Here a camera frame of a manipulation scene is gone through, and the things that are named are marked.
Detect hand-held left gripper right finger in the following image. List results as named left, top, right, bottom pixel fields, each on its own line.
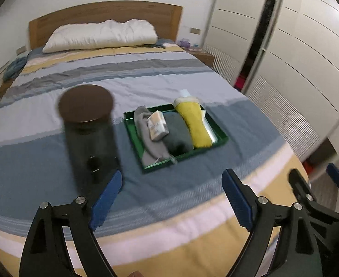
left=221, top=169, right=324, bottom=277

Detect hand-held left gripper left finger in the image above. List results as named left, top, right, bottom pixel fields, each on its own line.
left=19, top=170, right=123, bottom=277

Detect green tray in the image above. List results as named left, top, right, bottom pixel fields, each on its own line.
left=123, top=103, right=230, bottom=174

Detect grey sock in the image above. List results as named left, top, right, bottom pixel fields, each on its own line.
left=133, top=107, right=177, bottom=166

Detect dark grey towel blue edge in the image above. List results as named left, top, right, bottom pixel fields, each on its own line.
left=161, top=112, right=194, bottom=156

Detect tissue packet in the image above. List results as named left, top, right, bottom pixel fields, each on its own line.
left=147, top=110, right=169, bottom=142

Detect yellow cloth with white cuff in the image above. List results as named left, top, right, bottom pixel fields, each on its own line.
left=173, top=96, right=212, bottom=148

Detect dark grey lidded jar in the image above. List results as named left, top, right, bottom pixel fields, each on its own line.
left=57, top=84, right=121, bottom=184

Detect white sliding-door wardrobe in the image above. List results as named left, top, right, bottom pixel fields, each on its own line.
left=204, top=0, right=339, bottom=162

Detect striped bedspread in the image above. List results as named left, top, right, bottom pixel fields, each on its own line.
left=0, top=39, right=311, bottom=277

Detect wooden nightstand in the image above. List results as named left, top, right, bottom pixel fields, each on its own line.
left=191, top=50, right=215, bottom=67
left=0, top=78, right=15, bottom=99

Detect blue crumpled cloth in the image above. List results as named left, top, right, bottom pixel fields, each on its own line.
left=3, top=56, right=28, bottom=81

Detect white pillow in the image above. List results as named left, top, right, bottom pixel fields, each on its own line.
left=42, top=19, right=158, bottom=54

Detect dark hanging clothes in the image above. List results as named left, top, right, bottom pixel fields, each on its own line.
left=241, top=0, right=276, bottom=77

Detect wooden headboard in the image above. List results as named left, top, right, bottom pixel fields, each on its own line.
left=29, top=0, right=184, bottom=50

